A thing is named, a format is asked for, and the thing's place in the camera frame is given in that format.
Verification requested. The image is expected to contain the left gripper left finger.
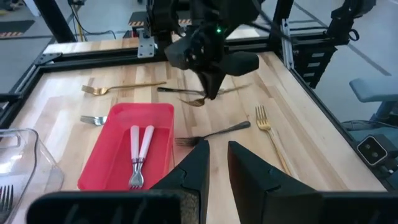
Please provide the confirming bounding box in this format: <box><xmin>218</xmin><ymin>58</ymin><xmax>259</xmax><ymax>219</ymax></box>
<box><xmin>150</xmin><ymin>139</ymin><xmax>211</xmax><ymax>224</ymax></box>

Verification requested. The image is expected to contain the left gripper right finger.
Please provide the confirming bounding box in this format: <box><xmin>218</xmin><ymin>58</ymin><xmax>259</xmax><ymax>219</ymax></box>
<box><xmin>228</xmin><ymin>141</ymin><xmax>323</xmax><ymax>224</ymax></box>

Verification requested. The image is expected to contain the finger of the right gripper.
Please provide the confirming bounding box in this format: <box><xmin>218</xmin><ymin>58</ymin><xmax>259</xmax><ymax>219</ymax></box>
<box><xmin>196</xmin><ymin>70</ymin><xmax>231</xmax><ymax>100</ymax></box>

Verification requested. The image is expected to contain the gold fork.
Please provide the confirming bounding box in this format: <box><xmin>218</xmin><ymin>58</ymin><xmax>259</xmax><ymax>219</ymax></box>
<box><xmin>81</xmin><ymin>81</ymin><xmax>167</xmax><ymax>96</ymax></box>
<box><xmin>254</xmin><ymin>105</ymin><xmax>299</xmax><ymax>180</ymax></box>
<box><xmin>178</xmin><ymin>83</ymin><xmax>253</xmax><ymax>108</ymax></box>

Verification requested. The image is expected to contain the white-handled silver fork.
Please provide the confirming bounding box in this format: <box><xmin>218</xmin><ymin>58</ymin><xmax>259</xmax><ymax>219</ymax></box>
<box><xmin>133</xmin><ymin>124</ymin><xmax>155</xmax><ymax>189</ymax></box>
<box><xmin>128</xmin><ymin>124</ymin><xmax>141</xmax><ymax>190</ymax></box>
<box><xmin>80</xmin><ymin>114</ymin><xmax>108</xmax><ymax>127</ymax></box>

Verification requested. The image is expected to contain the black fork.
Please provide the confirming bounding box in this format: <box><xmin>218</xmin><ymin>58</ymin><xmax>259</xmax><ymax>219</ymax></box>
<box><xmin>0</xmin><ymin>184</ymin><xmax>15</xmax><ymax>223</ymax></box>
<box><xmin>174</xmin><ymin>120</ymin><xmax>251</xmax><ymax>147</ymax></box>
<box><xmin>156</xmin><ymin>86</ymin><xmax>224</xmax><ymax>96</ymax></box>

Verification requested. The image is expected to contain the red plastic bin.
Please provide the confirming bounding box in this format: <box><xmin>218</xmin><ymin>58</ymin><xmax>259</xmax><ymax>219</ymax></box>
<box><xmin>76</xmin><ymin>102</ymin><xmax>175</xmax><ymax>192</ymax></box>

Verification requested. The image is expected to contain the black equipment rack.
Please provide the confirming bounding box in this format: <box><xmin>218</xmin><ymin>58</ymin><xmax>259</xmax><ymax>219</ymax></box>
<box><xmin>292</xmin><ymin>32</ymin><xmax>340</xmax><ymax>90</ymax></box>

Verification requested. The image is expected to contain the black power socket box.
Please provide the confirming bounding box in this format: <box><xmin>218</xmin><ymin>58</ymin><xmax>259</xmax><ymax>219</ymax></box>
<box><xmin>356</xmin><ymin>134</ymin><xmax>389</xmax><ymax>167</ymax></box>

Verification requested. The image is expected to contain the clear plastic bin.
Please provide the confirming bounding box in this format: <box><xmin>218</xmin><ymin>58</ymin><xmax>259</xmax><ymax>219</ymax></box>
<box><xmin>0</xmin><ymin>128</ymin><xmax>65</xmax><ymax>224</ymax></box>

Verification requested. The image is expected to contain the grey padded seat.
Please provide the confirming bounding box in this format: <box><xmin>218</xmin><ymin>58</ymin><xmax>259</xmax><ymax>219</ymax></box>
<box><xmin>348</xmin><ymin>76</ymin><xmax>398</xmax><ymax>125</ymax></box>

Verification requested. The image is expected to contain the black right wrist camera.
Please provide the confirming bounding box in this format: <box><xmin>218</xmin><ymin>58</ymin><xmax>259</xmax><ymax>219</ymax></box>
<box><xmin>223</xmin><ymin>51</ymin><xmax>260</xmax><ymax>77</ymax></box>

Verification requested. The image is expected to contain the silver mounting bracket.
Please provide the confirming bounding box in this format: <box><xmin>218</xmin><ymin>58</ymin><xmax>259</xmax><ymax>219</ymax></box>
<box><xmin>137</xmin><ymin>29</ymin><xmax>155</xmax><ymax>59</ymax></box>

